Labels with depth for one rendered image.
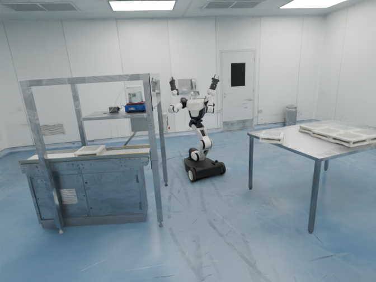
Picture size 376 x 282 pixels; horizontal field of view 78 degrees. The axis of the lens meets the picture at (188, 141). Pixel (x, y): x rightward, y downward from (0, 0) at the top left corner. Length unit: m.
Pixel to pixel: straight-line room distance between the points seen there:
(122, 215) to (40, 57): 4.63
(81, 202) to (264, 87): 5.47
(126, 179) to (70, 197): 0.65
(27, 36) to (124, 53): 2.09
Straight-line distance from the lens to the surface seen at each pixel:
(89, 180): 2.73
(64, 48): 6.38
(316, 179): 2.48
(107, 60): 6.16
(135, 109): 2.39
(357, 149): 2.75
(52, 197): 2.85
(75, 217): 3.02
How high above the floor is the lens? 1.60
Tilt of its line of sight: 16 degrees down
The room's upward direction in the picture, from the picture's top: 3 degrees counter-clockwise
